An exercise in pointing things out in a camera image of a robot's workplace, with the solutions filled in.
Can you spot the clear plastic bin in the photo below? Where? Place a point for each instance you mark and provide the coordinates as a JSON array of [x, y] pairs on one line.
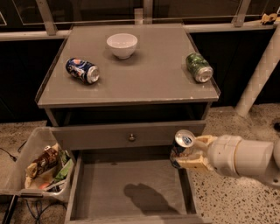
[[43, 186]]

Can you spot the brown snack bag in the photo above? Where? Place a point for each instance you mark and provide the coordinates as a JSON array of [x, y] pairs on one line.
[[46, 161]]

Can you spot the redbull can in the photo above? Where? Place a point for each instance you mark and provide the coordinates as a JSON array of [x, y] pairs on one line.
[[181, 147]]

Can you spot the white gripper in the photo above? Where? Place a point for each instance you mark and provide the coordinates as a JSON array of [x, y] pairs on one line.
[[223, 154]]

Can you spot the open middle drawer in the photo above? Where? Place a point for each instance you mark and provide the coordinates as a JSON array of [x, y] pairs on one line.
[[131, 186]]

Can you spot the green snack packet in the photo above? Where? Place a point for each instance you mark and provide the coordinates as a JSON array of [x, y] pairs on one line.
[[65, 163]]

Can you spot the blue pepsi can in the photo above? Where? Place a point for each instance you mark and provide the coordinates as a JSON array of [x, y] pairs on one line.
[[81, 69]]

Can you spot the green soda can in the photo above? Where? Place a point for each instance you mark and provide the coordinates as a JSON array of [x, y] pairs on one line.
[[198, 67]]

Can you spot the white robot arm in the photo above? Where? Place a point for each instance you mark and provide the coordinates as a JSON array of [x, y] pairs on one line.
[[259, 160]]

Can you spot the grey drawer cabinet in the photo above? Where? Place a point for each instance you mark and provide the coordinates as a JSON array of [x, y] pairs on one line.
[[151, 86]]

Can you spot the upper drawer with knob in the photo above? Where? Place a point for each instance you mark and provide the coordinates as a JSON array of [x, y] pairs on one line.
[[124, 135]]

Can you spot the white ceramic bowl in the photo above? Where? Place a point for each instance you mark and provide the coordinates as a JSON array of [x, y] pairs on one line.
[[122, 45]]

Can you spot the metal window railing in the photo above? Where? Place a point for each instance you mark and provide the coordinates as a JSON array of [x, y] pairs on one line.
[[37, 19]]

